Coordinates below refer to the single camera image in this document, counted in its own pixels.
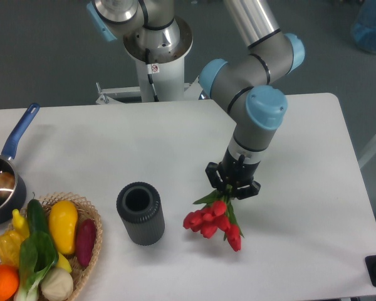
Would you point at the dark saucepan with blue handle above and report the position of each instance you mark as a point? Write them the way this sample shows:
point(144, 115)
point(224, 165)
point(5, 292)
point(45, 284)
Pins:
point(18, 197)

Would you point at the green cucumber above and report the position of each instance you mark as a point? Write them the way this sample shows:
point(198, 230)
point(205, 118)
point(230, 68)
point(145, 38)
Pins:
point(36, 217)

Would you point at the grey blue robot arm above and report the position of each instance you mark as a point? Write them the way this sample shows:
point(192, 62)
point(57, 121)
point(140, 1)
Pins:
point(243, 91)

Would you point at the brown bread in pan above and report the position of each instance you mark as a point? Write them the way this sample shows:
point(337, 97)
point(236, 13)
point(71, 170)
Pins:
point(7, 182)

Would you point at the yellow bell pepper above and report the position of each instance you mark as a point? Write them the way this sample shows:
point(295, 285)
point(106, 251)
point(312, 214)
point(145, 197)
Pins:
point(10, 244)

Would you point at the yellow squash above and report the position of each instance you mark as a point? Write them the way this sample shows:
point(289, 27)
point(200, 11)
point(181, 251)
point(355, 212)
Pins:
point(62, 221)

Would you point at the red tulip bouquet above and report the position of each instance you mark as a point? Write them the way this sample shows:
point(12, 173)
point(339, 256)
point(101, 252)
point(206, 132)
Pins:
point(217, 213)

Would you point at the dark grey ribbed vase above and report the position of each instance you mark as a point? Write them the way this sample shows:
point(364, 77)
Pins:
point(139, 207)

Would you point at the orange fruit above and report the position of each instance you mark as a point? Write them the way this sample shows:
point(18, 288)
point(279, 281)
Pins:
point(9, 281)

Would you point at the yellow banana under greens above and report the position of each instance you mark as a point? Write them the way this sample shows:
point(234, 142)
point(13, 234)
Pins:
point(63, 263)

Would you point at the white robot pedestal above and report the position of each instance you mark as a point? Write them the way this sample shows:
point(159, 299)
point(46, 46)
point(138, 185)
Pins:
point(159, 61)

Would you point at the beige garlic bulb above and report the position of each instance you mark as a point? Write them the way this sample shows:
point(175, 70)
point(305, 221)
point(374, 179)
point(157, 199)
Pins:
point(57, 285)

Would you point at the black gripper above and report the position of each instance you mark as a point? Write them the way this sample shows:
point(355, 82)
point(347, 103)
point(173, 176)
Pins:
point(235, 172)

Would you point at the small yellow pepper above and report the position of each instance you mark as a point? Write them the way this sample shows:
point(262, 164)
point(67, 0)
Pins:
point(20, 223)

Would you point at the purple sweet potato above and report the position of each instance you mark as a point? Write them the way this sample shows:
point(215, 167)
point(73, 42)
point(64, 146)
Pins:
point(85, 241)

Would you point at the woven wicker basket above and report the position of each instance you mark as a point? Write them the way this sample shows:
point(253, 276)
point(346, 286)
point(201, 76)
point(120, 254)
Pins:
point(85, 211)

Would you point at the blue translucent container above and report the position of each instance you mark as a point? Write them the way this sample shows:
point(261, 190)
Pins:
point(363, 30)

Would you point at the green bok choy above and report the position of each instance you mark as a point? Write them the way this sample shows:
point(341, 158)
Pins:
point(37, 256)

